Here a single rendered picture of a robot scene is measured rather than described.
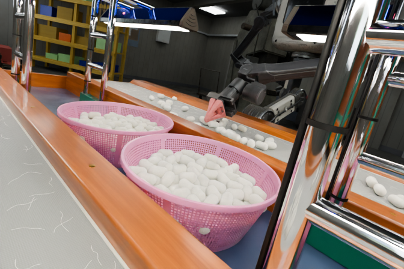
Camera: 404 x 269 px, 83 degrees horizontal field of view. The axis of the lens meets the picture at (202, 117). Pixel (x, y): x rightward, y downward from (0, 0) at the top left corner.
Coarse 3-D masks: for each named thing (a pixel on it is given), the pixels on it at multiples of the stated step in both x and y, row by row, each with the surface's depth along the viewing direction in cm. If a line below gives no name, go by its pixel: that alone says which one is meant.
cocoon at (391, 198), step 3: (390, 195) 46; (393, 195) 46; (390, 198) 46; (393, 198) 45; (396, 198) 45; (399, 198) 44; (390, 201) 46; (393, 201) 45; (396, 201) 44; (399, 201) 44; (402, 201) 44; (393, 204) 45; (396, 204) 44; (399, 204) 44; (402, 204) 44; (399, 207) 44; (402, 207) 44
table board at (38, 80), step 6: (6, 72) 100; (36, 78) 108; (42, 78) 110; (48, 78) 112; (54, 78) 114; (60, 78) 116; (66, 78) 118; (36, 84) 109; (42, 84) 111; (48, 84) 113; (54, 84) 114; (60, 84) 116
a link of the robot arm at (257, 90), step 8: (248, 64) 83; (240, 72) 81; (248, 72) 80; (248, 80) 80; (248, 88) 76; (256, 88) 76; (264, 88) 76; (248, 96) 76; (256, 96) 74; (264, 96) 78
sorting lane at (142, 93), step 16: (144, 96) 107; (176, 112) 87; (192, 112) 94; (208, 128) 73; (288, 144) 75; (288, 160) 59; (336, 160) 68; (336, 176) 55; (368, 176) 60; (368, 192) 49; (400, 192) 53; (400, 208) 44
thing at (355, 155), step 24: (384, 72) 32; (384, 96) 32; (360, 120) 34; (360, 144) 34; (336, 168) 37; (384, 168) 32; (336, 192) 36; (312, 240) 38; (336, 240) 36; (360, 264) 34
